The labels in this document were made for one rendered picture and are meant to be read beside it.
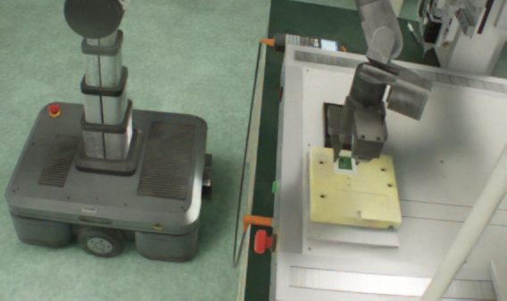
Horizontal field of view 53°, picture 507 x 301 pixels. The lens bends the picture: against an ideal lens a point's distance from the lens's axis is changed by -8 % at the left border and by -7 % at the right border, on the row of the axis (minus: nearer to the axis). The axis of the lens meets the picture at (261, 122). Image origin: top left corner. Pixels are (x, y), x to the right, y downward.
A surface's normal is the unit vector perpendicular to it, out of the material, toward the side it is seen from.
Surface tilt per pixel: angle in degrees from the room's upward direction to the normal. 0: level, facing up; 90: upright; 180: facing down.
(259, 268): 0
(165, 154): 0
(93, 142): 90
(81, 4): 90
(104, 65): 90
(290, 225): 0
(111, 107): 90
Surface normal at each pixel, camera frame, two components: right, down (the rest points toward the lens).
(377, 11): -0.22, 0.00
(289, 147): 0.13, -0.75
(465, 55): -0.06, 0.65
